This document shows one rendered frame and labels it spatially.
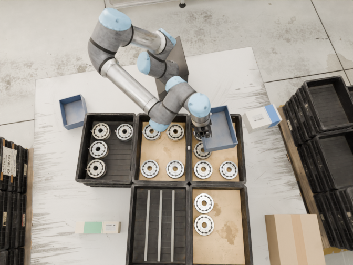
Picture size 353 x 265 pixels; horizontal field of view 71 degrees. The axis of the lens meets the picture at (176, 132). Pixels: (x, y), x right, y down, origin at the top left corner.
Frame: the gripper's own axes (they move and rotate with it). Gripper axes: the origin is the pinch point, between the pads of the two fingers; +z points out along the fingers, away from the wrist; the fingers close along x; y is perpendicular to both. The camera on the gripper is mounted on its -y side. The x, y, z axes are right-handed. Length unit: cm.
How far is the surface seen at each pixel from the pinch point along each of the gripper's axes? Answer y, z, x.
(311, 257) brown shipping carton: 65, 31, 42
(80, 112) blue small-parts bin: -40, 32, -78
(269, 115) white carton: -15, 38, 44
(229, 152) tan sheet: 6.0, 30.7, 13.9
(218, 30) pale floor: -153, 118, 42
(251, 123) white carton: -11, 37, 32
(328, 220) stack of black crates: 55, 96, 82
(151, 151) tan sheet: -1.6, 25.4, -30.8
